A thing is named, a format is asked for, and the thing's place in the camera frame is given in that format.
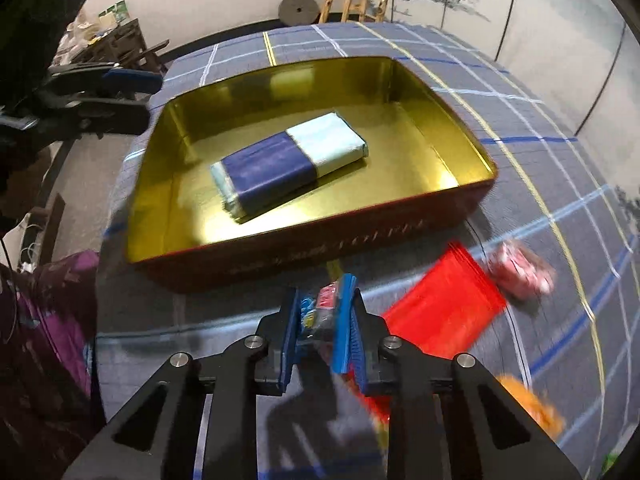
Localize small colourful candy packet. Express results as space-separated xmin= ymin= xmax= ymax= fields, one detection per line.
xmin=299 ymin=281 xmax=340 ymax=341

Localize blue white tissue pack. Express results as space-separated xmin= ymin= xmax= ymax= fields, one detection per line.
xmin=210 ymin=112 xmax=369 ymax=221

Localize cluttered dark side table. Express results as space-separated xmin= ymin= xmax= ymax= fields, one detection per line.
xmin=52 ymin=0 xmax=169 ymax=75

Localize red foil snack bag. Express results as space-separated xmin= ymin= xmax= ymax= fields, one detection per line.
xmin=350 ymin=243 xmax=506 ymax=422

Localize red gold tin box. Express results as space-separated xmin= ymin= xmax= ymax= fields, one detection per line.
xmin=126 ymin=56 xmax=498 ymax=292

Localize round stone disc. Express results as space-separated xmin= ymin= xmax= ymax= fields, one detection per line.
xmin=278 ymin=0 xmax=320 ymax=26

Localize pink red candy packet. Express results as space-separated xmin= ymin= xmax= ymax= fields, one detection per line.
xmin=487 ymin=240 xmax=556 ymax=301

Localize orange yellow snack bag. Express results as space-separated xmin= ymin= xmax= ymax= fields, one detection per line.
xmin=497 ymin=375 xmax=565 ymax=440

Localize blue plaid tablecloth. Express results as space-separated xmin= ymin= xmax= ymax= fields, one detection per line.
xmin=96 ymin=24 xmax=639 ymax=479

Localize painted folding screen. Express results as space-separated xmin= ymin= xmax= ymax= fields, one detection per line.
xmin=388 ymin=0 xmax=639 ymax=219

